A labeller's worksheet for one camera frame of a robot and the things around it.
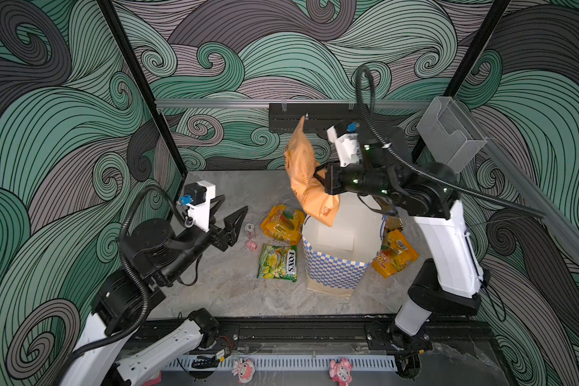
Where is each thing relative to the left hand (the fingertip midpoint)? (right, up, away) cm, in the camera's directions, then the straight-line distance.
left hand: (235, 201), depth 52 cm
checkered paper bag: (+31, -23, +36) cm, 53 cm away
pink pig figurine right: (+27, -48, +12) cm, 56 cm away
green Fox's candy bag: (+9, -24, +34) cm, 43 cm away
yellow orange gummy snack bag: (+12, -11, +40) cm, 43 cm away
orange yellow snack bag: (+51, -21, +31) cm, 64 cm away
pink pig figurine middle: (0, -48, +13) cm, 50 cm away
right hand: (+18, +6, +3) cm, 19 cm away
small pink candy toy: (-2, -19, +40) cm, 44 cm away
